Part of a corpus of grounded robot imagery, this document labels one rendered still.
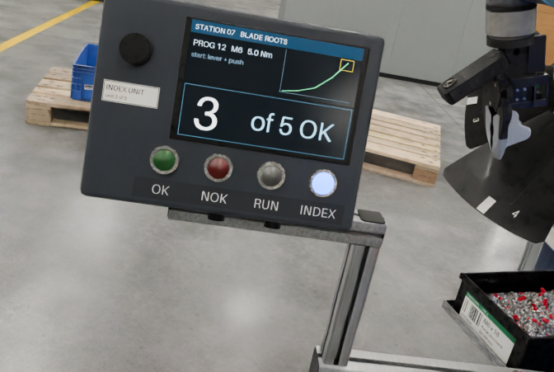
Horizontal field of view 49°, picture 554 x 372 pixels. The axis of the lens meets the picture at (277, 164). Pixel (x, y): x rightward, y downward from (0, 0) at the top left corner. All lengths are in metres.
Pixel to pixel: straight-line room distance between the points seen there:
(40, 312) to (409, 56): 5.27
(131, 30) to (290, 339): 1.77
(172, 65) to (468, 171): 0.74
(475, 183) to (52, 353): 1.41
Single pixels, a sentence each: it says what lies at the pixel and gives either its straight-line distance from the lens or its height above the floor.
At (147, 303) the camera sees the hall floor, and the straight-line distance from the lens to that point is 2.29.
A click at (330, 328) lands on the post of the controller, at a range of 0.75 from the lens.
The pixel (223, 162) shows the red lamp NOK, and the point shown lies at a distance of 0.56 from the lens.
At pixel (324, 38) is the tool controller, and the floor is 1.24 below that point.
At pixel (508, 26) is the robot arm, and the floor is 1.25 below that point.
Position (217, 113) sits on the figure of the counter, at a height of 1.16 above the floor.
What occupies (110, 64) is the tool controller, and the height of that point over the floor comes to 1.19.
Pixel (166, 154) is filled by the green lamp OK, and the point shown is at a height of 1.12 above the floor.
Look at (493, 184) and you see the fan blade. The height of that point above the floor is 0.98.
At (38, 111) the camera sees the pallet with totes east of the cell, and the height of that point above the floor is 0.08.
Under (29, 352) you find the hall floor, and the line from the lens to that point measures 2.09.
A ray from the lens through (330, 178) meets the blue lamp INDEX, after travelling 0.58.
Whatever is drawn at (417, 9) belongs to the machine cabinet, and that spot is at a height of 0.77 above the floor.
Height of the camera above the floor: 1.33
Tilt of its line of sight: 21 degrees down
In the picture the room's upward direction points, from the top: 11 degrees clockwise
